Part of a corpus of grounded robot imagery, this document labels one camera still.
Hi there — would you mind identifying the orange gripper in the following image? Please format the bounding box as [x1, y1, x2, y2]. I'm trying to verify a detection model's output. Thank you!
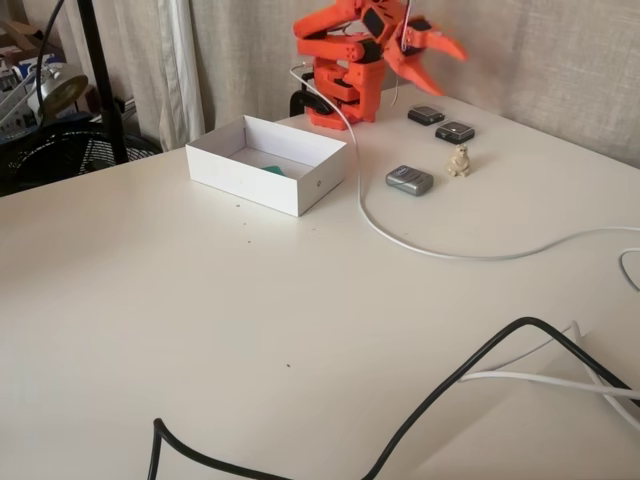
[382, 14, 470, 97]

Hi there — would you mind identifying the white cardboard bin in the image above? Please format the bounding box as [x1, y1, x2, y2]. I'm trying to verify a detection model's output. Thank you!
[185, 114, 350, 218]

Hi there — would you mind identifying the black square box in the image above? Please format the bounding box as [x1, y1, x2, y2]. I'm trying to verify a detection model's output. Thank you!
[406, 103, 447, 126]
[434, 120, 476, 143]

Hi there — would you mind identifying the beige bear figurine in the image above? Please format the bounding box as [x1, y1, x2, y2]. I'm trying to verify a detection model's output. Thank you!
[446, 143, 474, 179]

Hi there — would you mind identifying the beige linen curtain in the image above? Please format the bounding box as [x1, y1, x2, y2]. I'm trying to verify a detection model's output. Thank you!
[59, 0, 640, 169]

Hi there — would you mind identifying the grey metal tin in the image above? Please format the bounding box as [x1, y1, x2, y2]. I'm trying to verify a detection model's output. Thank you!
[384, 163, 434, 199]

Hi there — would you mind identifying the black table clamp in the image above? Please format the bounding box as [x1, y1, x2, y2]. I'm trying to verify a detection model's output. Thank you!
[289, 68, 335, 120]

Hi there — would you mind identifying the white sheer curtain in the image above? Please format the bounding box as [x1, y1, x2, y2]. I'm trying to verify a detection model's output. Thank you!
[155, 0, 209, 152]

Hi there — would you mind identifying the black lamp pole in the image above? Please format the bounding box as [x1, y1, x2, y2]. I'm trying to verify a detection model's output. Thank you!
[75, 0, 130, 167]

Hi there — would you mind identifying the silver lamp head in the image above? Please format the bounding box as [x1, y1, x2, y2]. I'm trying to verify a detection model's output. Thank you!
[27, 62, 90, 121]

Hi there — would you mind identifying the black fan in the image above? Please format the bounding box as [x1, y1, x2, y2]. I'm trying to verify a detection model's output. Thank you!
[0, 127, 164, 199]

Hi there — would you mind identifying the brown cardboard box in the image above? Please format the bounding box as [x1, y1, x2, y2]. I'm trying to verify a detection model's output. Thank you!
[0, 18, 51, 56]

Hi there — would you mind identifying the thin servo wire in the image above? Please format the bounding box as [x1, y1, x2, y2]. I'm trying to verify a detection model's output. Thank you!
[391, 0, 416, 107]

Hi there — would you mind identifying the long white cable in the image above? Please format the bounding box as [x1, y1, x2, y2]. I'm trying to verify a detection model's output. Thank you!
[288, 62, 640, 292]

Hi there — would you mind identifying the thick black cable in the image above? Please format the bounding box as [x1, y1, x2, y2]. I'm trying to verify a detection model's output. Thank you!
[147, 316, 640, 480]

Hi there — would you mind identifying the thin white cable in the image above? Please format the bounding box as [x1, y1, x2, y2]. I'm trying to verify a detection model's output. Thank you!
[569, 319, 640, 432]

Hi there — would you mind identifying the thick white cable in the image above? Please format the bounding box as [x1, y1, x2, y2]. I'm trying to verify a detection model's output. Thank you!
[458, 369, 640, 397]

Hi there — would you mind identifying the black lamp cord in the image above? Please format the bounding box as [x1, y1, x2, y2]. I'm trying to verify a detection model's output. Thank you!
[33, 0, 67, 121]

